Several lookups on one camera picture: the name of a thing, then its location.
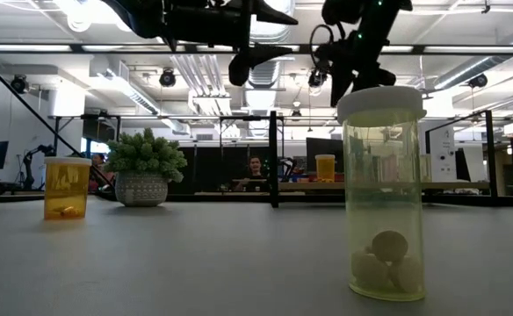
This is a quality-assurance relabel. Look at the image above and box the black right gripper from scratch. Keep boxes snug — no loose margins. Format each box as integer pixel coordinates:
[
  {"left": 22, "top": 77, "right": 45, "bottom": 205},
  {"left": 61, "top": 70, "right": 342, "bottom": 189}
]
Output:
[{"left": 322, "top": 23, "right": 398, "bottom": 108}]

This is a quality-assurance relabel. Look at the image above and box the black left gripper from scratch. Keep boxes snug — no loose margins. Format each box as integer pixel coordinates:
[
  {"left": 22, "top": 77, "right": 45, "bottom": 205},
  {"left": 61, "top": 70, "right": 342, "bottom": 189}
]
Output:
[{"left": 163, "top": 0, "right": 299, "bottom": 88}]

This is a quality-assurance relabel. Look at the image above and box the wooden shelf board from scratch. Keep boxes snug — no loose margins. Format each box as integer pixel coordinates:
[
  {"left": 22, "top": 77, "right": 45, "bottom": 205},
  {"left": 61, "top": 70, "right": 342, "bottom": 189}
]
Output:
[{"left": 278, "top": 181, "right": 491, "bottom": 193}]

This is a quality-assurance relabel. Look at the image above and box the black ceiling spotlight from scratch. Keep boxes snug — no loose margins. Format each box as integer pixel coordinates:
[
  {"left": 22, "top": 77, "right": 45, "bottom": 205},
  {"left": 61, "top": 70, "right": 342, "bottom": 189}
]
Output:
[
  {"left": 158, "top": 68, "right": 177, "bottom": 88},
  {"left": 467, "top": 73, "right": 489, "bottom": 90},
  {"left": 10, "top": 74, "right": 30, "bottom": 95},
  {"left": 307, "top": 69, "right": 328, "bottom": 89}
]

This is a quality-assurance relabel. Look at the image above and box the white pillar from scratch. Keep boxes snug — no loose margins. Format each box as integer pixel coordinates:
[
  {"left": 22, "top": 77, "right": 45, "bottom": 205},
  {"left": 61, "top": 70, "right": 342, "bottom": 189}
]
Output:
[{"left": 430, "top": 125, "right": 458, "bottom": 183}]

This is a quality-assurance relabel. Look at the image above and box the person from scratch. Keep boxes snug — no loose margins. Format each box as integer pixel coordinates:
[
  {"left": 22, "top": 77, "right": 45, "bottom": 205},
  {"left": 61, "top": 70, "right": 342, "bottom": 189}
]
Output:
[
  {"left": 233, "top": 155, "right": 271, "bottom": 193},
  {"left": 90, "top": 152, "right": 117, "bottom": 190}
]

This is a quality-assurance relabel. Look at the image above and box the green plant in grey pot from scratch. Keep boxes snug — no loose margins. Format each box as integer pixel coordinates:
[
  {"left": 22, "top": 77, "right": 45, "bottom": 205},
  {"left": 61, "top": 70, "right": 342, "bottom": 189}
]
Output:
[{"left": 101, "top": 127, "right": 188, "bottom": 208}]

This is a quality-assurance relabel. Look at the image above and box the silver ceiling duct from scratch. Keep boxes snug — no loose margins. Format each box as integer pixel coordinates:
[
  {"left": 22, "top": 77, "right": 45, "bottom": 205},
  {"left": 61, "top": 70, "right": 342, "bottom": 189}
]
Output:
[{"left": 245, "top": 24, "right": 297, "bottom": 91}]

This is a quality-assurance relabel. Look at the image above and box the black upright shelf post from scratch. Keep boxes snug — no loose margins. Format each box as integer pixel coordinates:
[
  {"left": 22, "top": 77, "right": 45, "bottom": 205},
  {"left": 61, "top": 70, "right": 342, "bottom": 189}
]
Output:
[{"left": 268, "top": 111, "right": 280, "bottom": 209}]

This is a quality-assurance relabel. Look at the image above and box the black partition wall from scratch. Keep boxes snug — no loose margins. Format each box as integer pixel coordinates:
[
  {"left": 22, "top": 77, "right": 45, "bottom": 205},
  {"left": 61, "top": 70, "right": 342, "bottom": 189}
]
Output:
[{"left": 168, "top": 147, "right": 279, "bottom": 194}]

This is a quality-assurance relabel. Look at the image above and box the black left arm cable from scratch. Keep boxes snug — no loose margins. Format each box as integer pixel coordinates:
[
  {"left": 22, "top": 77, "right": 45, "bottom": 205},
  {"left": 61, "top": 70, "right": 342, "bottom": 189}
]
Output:
[{"left": 0, "top": 50, "right": 113, "bottom": 190}]

